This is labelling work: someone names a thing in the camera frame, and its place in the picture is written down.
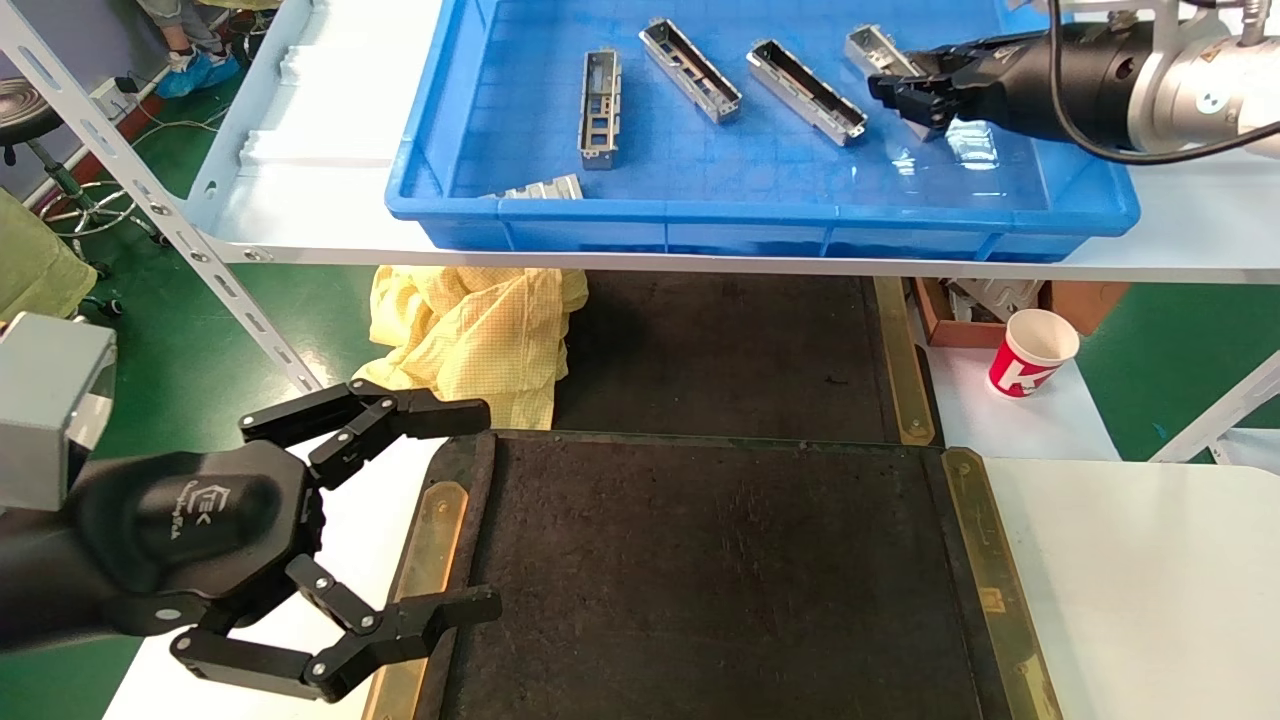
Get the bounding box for green cloth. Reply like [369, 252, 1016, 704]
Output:
[0, 190, 99, 323]

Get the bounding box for blue shoe cover foot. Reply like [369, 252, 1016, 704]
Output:
[155, 50, 242, 99]

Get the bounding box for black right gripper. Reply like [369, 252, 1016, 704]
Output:
[868, 22, 1163, 151]

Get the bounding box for blue plastic tray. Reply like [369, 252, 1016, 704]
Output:
[385, 0, 1141, 263]

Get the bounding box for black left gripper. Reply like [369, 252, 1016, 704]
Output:
[0, 378, 503, 703]

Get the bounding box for white metal shelf board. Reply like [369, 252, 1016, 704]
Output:
[185, 0, 1280, 286]

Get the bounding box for yellow crumpled cloth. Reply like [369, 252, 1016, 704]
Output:
[355, 265, 589, 431]

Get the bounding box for red white paper cup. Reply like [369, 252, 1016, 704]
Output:
[988, 308, 1081, 400]

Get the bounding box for grey metal housing part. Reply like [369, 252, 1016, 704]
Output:
[490, 174, 585, 201]
[639, 19, 744, 126]
[578, 49, 623, 171]
[845, 24, 949, 141]
[746, 39, 868, 148]

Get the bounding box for brown cardboard box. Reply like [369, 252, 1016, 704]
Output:
[912, 278, 1133, 349]

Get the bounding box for clear plastic film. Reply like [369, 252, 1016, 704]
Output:
[885, 115, 1001, 198]

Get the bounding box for black felt container brass strips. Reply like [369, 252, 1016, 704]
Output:
[362, 430, 1063, 720]
[553, 270, 938, 446]

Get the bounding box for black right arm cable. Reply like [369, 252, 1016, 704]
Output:
[1045, 0, 1280, 166]

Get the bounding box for white power strip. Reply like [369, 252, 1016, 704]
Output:
[92, 72, 151, 113]

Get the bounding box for black stool chrome base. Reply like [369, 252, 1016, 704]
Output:
[0, 78, 166, 276]

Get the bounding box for grey trouser leg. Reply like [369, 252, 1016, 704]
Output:
[135, 0, 221, 56]

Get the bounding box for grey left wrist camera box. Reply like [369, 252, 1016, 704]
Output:
[0, 313, 118, 513]

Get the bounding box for white perforated shelf post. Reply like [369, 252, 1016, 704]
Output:
[0, 0, 323, 393]

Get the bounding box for grey metal parts pile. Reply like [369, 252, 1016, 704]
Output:
[948, 279, 1046, 323]

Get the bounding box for white slanted frame bar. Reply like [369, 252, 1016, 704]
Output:
[1148, 350, 1280, 463]

